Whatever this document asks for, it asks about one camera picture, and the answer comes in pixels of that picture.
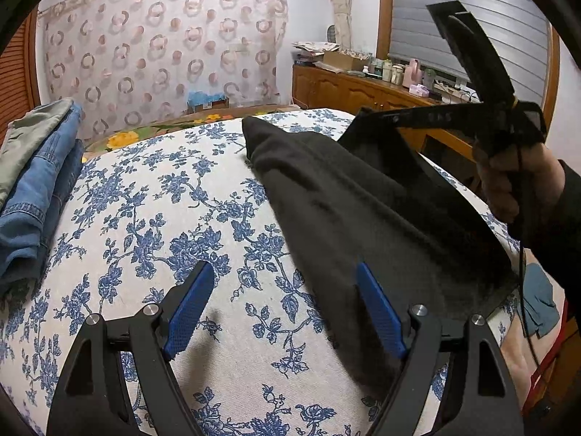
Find teal cloth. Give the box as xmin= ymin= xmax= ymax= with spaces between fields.
xmin=517 ymin=263 xmax=560 ymax=338

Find narrow beige curtain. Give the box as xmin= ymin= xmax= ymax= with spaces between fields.
xmin=329 ymin=0 xmax=355 ymax=53

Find cardboard box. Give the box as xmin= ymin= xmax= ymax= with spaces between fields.
xmin=323 ymin=50 xmax=370 ymax=73

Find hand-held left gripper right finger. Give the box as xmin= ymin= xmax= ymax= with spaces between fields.
xmin=355 ymin=262 xmax=534 ymax=436

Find blue floral bed sheet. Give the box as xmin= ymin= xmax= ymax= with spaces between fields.
xmin=0 ymin=108 xmax=523 ymax=436

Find folded grey-green pants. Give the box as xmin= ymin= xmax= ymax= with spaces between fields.
xmin=0 ymin=98 xmax=73 ymax=205

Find colourful flower blanket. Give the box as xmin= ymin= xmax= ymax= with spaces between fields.
xmin=84 ymin=109 xmax=309 ymax=153

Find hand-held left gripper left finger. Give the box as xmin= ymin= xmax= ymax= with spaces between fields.
xmin=45 ymin=261 xmax=215 ymax=436

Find person's right forearm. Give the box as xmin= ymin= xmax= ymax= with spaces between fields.
xmin=520 ymin=159 xmax=581 ymax=300

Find circle patterned curtain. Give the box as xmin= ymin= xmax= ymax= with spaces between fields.
xmin=38 ymin=0 xmax=291 ymax=139

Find red strap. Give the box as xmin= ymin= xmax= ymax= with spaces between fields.
xmin=529 ymin=318 xmax=570 ymax=412

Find box with blue bag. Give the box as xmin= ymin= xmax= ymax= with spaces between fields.
xmin=188 ymin=91 xmax=228 ymax=112

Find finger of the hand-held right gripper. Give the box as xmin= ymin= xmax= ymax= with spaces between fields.
xmin=340 ymin=106 xmax=427 ymax=178

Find folded blue jeans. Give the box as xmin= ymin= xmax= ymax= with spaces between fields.
xmin=0 ymin=102 xmax=85 ymax=296

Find person's right hand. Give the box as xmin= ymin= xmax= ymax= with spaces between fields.
xmin=472 ymin=138 xmax=566 ymax=237

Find wooden cabinet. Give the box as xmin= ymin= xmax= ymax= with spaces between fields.
xmin=292 ymin=64 xmax=482 ymax=191

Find wooden louvered wardrobe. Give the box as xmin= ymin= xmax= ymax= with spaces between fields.
xmin=0 ymin=9 xmax=41 ymax=141

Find floral patterned cloth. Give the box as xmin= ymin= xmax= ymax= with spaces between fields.
xmin=293 ymin=41 xmax=341 ymax=55

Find black pants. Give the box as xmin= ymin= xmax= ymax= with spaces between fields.
xmin=243 ymin=117 xmax=520 ymax=391

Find white power strip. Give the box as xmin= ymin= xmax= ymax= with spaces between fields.
xmin=436 ymin=82 xmax=477 ymax=101

